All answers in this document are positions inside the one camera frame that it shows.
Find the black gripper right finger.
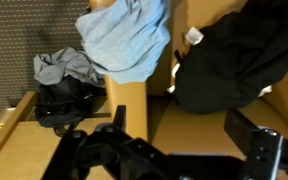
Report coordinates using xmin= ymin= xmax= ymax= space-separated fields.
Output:
xmin=223 ymin=108 xmax=262 ymax=156

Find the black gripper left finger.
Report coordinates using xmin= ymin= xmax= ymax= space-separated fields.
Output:
xmin=113 ymin=104 xmax=127 ymax=133

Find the blue t-shirt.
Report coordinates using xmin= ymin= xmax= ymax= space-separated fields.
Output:
xmin=74 ymin=0 xmax=172 ymax=85

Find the tan leather armchair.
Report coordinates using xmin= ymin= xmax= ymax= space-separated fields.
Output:
xmin=88 ymin=0 xmax=288 ymax=180

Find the black bag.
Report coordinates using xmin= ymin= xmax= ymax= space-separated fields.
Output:
xmin=35 ymin=74 xmax=108 ymax=138

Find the black garment with white label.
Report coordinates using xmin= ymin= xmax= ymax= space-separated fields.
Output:
xmin=173 ymin=0 xmax=288 ymax=115

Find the grey crumpled garment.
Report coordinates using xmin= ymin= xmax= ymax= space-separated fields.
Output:
xmin=33 ymin=46 xmax=106 ymax=88

